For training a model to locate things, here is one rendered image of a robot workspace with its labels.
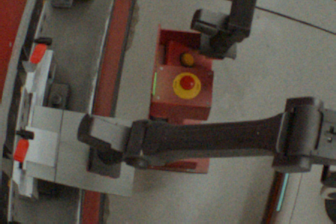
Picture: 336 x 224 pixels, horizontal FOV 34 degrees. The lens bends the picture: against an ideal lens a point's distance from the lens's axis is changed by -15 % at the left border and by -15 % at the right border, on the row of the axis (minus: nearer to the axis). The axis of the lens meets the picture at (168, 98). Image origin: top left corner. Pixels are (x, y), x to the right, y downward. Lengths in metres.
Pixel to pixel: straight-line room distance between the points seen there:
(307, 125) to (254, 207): 1.59
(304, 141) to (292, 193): 1.34
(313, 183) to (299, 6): 0.95
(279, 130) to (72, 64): 0.84
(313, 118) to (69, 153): 0.71
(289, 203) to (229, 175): 0.39
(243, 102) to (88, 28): 1.04
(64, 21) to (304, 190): 1.08
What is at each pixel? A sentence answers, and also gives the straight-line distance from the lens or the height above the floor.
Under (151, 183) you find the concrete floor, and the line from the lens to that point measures 2.40.
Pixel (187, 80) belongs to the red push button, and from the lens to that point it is 1.66.
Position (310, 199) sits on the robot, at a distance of 2.19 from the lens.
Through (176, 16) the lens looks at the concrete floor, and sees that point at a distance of 2.64.
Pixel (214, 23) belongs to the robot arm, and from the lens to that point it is 1.53.
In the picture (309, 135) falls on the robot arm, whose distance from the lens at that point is 0.85.
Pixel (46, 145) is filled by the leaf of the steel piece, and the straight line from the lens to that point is 1.41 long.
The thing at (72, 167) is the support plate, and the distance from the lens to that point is 1.39.
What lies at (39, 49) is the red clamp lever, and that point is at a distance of 1.17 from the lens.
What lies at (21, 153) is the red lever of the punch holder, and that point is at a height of 1.31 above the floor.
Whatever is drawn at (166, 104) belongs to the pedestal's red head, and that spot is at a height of 0.77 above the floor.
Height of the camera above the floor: 2.35
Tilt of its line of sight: 70 degrees down
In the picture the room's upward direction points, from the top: 7 degrees clockwise
